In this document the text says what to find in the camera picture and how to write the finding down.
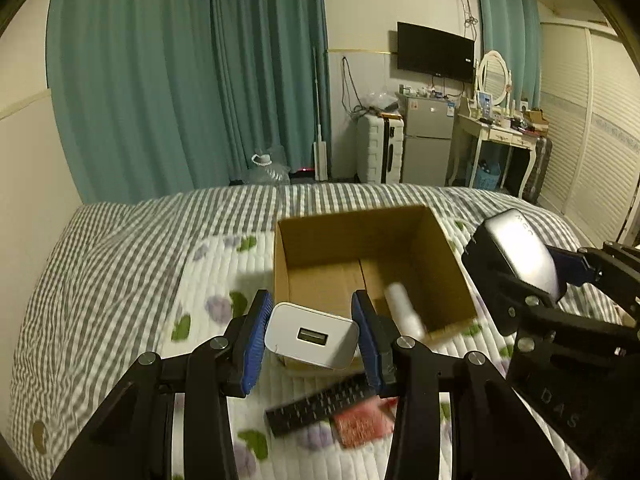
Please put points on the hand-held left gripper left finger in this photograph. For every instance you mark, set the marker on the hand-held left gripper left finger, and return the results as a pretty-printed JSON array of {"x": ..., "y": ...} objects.
[{"x": 254, "y": 342}]

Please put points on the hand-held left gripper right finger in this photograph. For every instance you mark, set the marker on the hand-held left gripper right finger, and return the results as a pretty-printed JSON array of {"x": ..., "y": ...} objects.
[{"x": 369, "y": 347}]

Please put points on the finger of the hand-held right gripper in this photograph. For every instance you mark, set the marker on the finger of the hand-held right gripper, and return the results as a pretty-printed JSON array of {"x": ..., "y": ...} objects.
[
  {"x": 525, "y": 305},
  {"x": 572, "y": 265}
]

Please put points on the white plastic tube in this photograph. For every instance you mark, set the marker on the white plastic tube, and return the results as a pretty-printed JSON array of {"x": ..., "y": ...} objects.
[{"x": 405, "y": 310}]

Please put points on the silver rounded device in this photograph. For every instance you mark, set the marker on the silver rounded device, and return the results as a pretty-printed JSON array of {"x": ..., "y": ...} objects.
[{"x": 520, "y": 250}]

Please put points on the white charger block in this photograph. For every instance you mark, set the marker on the white charger block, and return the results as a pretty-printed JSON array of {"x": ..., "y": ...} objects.
[{"x": 310, "y": 335}]

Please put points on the brown cardboard box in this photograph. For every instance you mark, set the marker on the brown cardboard box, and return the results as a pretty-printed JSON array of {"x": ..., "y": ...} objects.
[{"x": 325, "y": 255}]

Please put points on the white quilted floral mat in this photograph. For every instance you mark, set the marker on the white quilted floral mat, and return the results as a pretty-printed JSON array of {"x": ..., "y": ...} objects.
[{"x": 220, "y": 280}]

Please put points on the red packet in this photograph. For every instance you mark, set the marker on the red packet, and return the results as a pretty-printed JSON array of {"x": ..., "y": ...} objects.
[{"x": 362, "y": 422}]

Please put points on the black remote control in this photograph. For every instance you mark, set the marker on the black remote control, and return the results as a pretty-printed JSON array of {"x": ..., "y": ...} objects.
[{"x": 310, "y": 405}]

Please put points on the dark suitcase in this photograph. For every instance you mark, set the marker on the dark suitcase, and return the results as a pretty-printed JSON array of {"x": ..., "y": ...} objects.
[{"x": 541, "y": 165}]

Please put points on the blue plastic basket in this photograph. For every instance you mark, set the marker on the blue plastic basket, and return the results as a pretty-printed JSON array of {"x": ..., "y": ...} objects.
[{"x": 484, "y": 177}]

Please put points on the white slatted wardrobe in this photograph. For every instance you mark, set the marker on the white slatted wardrobe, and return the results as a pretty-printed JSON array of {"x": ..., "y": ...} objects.
[{"x": 595, "y": 130}]

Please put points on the small brown box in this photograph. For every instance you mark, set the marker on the small brown box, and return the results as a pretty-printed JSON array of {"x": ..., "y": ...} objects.
[{"x": 536, "y": 119}]

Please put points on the white dressing table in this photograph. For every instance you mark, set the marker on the white dressing table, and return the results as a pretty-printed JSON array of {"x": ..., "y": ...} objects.
[{"x": 492, "y": 132}]

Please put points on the clear plastic water jug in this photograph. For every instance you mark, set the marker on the clear plastic water jug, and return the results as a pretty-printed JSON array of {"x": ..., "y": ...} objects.
[{"x": 267, "y": 170}]

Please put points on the silver small fridge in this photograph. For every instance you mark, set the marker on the silver small fridge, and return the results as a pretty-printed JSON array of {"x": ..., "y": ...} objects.
[{"x": 427, "y": 140}]

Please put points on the white flat mop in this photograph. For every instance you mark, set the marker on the white flat mop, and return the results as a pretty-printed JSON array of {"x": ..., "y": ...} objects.
[{"x": 320, "y": 157}]

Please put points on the white suitcase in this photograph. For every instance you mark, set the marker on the white suitcase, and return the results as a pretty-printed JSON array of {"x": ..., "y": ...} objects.
[{"x": 372, "y": 147}]

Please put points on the white oval mirror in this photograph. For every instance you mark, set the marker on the white oval mirror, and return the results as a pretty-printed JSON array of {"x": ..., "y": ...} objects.
[{"x": 495, "y": 77}]

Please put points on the clear plastic bag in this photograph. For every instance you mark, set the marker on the clear plastic bag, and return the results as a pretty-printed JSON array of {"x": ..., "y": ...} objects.
[{"x": 377, "y": 102}]

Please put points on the teal curtain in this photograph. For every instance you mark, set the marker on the teal curtain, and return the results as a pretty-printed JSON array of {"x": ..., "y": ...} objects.
[
  {"x": 130, "y": 75},
  {"x": 275, "y": 70},
  {"x": 507, "y": 20}
]

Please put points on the black wall television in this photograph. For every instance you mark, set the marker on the black wall television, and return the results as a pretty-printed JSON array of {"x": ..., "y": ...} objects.
[{"x": 434, "y": 52}]

